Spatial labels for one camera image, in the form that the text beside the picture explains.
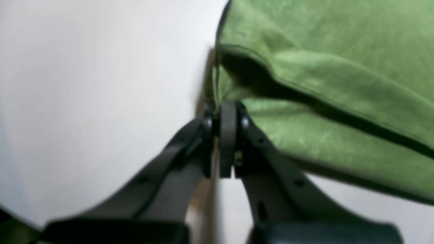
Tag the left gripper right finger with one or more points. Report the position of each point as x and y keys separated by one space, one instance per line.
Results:
x=287 y=208

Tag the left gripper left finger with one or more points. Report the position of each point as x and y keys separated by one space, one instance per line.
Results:
x=151 y=208

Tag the green t-shirt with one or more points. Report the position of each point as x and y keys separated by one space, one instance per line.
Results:
x=346 y=85

